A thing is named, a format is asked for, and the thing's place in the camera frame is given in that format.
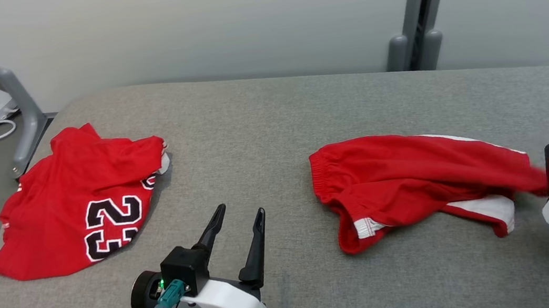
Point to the grey partition leg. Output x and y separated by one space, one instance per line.
28 117

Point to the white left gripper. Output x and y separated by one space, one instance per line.
235 302

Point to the grey partition post with feet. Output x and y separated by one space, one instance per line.
419 7

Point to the red number 23 jersey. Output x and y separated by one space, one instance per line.
63 203

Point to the red shorts with white stripe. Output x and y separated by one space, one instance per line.
404 174

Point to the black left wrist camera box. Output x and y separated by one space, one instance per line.
183 266

